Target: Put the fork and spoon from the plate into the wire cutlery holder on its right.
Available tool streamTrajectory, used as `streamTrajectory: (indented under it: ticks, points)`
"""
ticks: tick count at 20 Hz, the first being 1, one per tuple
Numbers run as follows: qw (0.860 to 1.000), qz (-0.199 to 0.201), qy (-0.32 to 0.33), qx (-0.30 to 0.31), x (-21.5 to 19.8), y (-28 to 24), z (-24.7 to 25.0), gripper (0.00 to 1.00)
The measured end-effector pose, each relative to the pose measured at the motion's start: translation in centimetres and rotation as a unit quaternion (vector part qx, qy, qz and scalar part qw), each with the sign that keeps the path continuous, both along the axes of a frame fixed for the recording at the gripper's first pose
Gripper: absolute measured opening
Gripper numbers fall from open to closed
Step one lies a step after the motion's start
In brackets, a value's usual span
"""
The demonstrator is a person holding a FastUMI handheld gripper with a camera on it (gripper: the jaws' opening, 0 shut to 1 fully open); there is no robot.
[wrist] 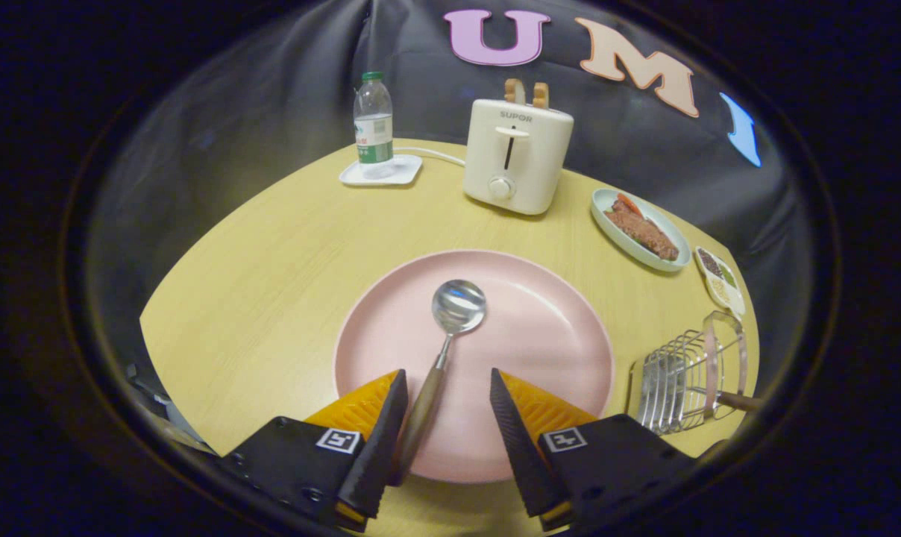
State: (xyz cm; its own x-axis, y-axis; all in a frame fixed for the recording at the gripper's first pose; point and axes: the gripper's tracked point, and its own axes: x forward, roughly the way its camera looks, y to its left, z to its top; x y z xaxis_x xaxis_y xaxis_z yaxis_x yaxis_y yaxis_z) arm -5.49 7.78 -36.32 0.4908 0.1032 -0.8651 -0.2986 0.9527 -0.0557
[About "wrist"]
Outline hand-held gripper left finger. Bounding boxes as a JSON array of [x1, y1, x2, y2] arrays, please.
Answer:
[[219, 368, 409, 532]]

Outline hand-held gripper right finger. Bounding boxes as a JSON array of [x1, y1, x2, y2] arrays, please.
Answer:
[[489, 368, 709, 532]]

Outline wooden-handled metal spoon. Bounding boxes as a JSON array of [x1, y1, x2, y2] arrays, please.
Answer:
[[391, 280, 488, 487]]

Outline wooden-handled metal fork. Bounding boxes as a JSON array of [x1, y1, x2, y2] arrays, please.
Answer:
[[637, 352, 762, 435]]

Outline pink plate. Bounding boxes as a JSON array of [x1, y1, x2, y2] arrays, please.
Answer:
[[333, 249, 615, 484]]

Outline clear basket with metal rack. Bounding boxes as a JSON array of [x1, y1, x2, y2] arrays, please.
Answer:
[[627, 310, 750, 436]]

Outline pale green food plate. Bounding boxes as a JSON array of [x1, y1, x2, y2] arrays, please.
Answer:
[[590, 188, 692, 273]]

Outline brown meat slices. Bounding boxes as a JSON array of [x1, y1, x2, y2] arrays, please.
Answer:
[[604, 195, 679, 262]]

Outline white divided seasoning dish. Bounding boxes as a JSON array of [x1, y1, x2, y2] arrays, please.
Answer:
[[694, 246, 747, 321]]

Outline white square coaster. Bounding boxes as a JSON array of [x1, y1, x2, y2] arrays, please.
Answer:
[[339, 154, 424, 187]]

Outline white toaster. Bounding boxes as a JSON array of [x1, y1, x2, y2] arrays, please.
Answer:
[[463, 98, 575, 216]]

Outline clear plastic water bottle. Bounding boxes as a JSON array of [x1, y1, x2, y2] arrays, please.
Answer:
[[354, 72, 395, 180]]

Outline white toaster cable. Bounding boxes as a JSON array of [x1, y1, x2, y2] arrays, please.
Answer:
[[393, 146, 468, 168]]

